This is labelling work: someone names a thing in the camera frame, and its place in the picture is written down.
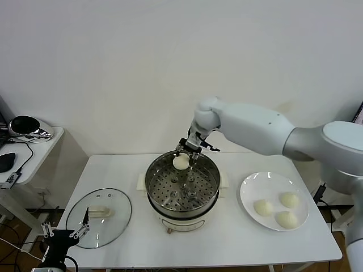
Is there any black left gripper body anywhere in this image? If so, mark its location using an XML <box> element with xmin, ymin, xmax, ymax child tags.
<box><xmin>42</xmin><ymin>229</ymin><xmax>77</xmax><ymax>265</ymax></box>

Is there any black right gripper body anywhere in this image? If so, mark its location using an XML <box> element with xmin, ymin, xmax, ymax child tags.
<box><xmin>178</xmin><ymin>126</ymin><xmax>213</xmax><ymax>154</ymax></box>

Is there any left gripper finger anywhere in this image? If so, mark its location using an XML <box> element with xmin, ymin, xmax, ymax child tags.
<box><xmin>69</xmin><ymin>207</ymin><xmax>91</xmax><ymax>241</ymax></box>
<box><xmin>40</xmin><ymin>222</ymin><xmax>55</xmax><ymax>238</ymax></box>

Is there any white steamed baozi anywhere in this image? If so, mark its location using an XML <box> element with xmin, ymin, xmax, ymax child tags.
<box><xmin>172</xmin><ymin>154</ymin><xmax>190</xmax><ymax>171</ymax></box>
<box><xmin>253</xmin><ymin>199</ymin><xmax>275</xmax><ymax>218</ymax></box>
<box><xmin>275</xmin><ymin>211</ymin><xmax>299</xmax><ymax>230</ymax></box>
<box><xmin>279</xmin><ymin>192</ymin><xmax>300</xmax><ymax>208</ymax></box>

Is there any round glass pot lid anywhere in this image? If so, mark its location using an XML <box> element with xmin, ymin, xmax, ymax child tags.
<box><xmin>65</xmin><ymin>188</ymin><xmax>133</xmax><ymax>249</ymax></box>

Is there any stainless steel steamer basket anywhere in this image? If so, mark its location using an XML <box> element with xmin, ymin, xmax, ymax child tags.
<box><xmin>145</xmin><ymin>150</ymin><xmax>221</xmax><ymax>218</ymax></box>

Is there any small grey usb adapter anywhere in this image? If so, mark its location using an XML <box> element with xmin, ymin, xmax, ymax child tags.
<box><xmin>0</xmin><ymin>171</ymin><xmax>23</xmax><ymax>190</ymax></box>

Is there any round white plate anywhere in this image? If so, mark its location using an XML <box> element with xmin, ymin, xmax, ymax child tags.
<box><xmin>239</xmin><ymin>172</ymin><xmax>310</xmax><ymax>232</ymax></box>

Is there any white side table with mouse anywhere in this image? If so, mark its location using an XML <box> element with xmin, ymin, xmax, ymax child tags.
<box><xmin>0</xmin><ymin>127</ymin><xmax>65</xmax><ymax>253</ymax></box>

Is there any black computer mouse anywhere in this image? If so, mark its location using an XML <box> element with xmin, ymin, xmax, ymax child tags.
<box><xmin>0</xmin><ymin>152</ymin><xmax>17</xmax><ymax>173</ymax></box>

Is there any shiny chrome rounded device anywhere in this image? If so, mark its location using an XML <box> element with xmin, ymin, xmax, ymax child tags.
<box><xmin>9</xmin><ymin>115</ymin><xmax>56</xmax><ymax>142</ymax></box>

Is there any dark laptop beside chrome device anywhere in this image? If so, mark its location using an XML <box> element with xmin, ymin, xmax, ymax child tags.
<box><xmin>0</xmin><ymin>96</ymin><xmax>8</xmax><ymax>148</ymax></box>

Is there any white side table with label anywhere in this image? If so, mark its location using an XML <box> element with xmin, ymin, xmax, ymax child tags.
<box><xmin>328</xmin><ymin>206</ymin><xmax>355</xmax><ymax>236</ymax></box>

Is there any grey laptop with bright screen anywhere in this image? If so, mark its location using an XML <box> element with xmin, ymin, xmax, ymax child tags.
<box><xmin>353</xmin><ymin>101</ymin><xmax>363</xmax><ymax>124</ymax></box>

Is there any white floor cable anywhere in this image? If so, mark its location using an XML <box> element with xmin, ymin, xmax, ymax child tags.
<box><xmin>0</xmin><ymin>237</ymin><xmax>43</xmax><ymax>263</ymax></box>

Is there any black cable on side table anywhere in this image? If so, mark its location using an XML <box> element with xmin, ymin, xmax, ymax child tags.
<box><xmin>7</xmin><ymin>138</ymin><xmax>35</xmax><ymax>175</ymax></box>

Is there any white and black charger cable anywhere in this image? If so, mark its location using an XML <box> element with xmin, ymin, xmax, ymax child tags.
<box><xmin>313</xmin><ymin>181</ymin><xmax>327</xmax><ymax>205</ymax></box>

